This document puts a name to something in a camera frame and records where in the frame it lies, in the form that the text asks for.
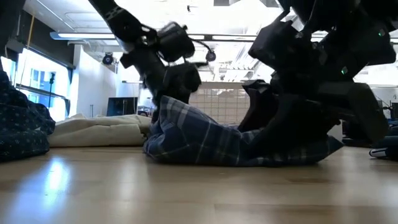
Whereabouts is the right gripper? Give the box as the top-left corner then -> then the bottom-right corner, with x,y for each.
238,18 -> 397,156

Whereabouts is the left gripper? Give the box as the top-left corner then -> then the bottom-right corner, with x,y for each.
119,21 -> 203,103

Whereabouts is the blue plaid shirt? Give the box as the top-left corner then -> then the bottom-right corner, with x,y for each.
143,95 -> 345,168

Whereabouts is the white plastic laundry basket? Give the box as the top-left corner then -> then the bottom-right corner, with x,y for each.
189,81 -> 251,125

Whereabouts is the black monitor screen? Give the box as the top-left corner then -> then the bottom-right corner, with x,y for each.
106,96 -> 139,117

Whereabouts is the cream canvas tote bag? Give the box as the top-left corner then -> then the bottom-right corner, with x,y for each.
48,113 -> 152,147

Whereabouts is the long ceiling light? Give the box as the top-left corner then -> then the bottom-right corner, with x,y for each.
49,30 -> 118,40

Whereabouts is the black microphone stand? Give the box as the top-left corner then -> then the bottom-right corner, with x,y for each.
48,72 -> 56,109

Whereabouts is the yellow vertical pipe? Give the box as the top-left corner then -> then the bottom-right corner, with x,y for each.
26,15 -> 35,50

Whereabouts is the navy polka dot shirt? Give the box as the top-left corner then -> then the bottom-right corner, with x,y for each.
0,70 -> 56,162

